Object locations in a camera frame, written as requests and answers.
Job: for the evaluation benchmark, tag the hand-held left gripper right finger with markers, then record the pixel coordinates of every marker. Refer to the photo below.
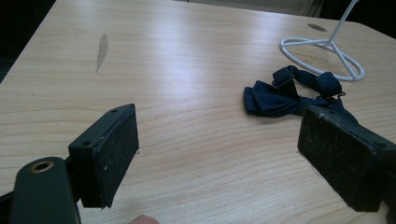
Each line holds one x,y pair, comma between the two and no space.
339,155

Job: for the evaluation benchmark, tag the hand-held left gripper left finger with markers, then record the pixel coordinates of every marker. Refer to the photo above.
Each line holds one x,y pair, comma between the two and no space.
102,158

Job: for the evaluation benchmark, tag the dark blue bow tie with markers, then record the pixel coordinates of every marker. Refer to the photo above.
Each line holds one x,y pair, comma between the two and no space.
271,100

